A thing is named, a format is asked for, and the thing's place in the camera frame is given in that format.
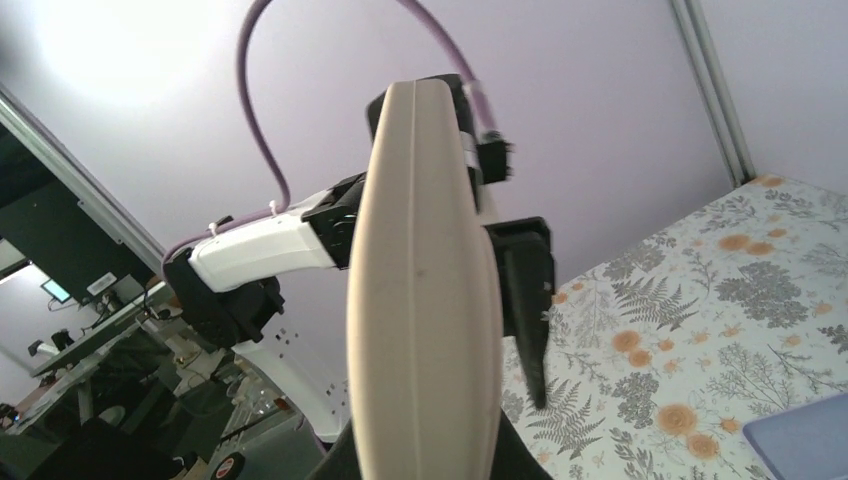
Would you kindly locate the lilac phone case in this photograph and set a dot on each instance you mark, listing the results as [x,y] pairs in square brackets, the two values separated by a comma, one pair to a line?
[806,442]

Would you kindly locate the floral patterned table mat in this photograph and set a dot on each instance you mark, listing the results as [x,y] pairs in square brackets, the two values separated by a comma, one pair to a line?
[659,357]

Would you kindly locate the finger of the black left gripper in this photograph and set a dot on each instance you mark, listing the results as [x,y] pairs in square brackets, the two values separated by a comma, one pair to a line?
[527,276]

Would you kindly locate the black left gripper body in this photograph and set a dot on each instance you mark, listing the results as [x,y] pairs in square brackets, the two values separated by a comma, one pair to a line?
[334,217]

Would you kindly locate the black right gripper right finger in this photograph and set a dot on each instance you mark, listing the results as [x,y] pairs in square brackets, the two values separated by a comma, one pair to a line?
[512,460]

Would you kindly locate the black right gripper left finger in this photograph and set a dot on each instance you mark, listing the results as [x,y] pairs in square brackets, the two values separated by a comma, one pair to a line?
[341,461]

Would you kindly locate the beige phone case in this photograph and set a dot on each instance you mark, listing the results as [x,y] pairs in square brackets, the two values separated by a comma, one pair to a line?
[423,306]

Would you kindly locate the aluminium corner frame post right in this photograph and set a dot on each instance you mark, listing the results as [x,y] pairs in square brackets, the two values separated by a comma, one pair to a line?
[714,89]

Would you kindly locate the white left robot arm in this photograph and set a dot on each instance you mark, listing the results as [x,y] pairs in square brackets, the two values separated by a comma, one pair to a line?
[227,282]

